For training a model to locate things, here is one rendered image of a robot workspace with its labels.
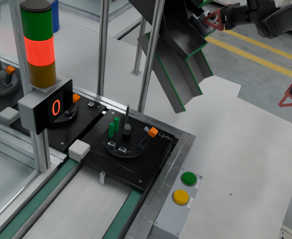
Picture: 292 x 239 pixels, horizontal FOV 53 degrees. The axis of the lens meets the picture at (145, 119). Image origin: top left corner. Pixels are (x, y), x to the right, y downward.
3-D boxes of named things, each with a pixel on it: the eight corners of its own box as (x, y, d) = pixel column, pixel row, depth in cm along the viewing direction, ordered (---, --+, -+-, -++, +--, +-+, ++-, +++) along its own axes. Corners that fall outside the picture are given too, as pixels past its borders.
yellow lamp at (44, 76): (61, 79, 60) (60, 58, 57) (45, 91, 56) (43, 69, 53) (41, 70, 61) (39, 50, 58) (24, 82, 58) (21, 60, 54)
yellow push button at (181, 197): (189, 197, 80) (191, 193, 79) (184, 208, 77) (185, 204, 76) (175, 190, 81) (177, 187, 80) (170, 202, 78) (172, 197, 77)
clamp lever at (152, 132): (146, 143, 87) (158, 130, 81) (143, 148, 85) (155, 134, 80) (136, 136, 86) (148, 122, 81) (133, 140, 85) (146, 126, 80)
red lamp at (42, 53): (60, 58, 57) (59, 34, 53) (42, 69, 53) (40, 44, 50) (39, 49, 58) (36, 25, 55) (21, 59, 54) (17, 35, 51)
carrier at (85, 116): (106, 110, 102) (108, 80, 94) (63, 155, 85) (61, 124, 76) (49, 85, 107) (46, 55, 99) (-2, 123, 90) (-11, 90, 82)
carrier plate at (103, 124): (174, 139, 96) (175, 135, 95) (142, 194, 79) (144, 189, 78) (110, 112, 102) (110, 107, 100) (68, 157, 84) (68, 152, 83)
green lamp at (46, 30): (59, 33, 53) (57, 7, 50) (40, 44, 50) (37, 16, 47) (36, 25, 54) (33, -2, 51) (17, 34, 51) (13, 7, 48)
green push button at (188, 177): (196, 179, 85) (198, 175, 84) (192, 189, 82) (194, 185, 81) (183, 173, 86) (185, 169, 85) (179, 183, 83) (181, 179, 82)
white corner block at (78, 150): (90, 153, 87) (90, 144, 84) (81, 164, 83) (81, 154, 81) (77, 147, 88) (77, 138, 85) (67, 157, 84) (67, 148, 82)
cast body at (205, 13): (208, 34, 103) (221, 19, 98) (203, 38, 100) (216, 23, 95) (192, 16, 103) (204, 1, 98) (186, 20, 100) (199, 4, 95)
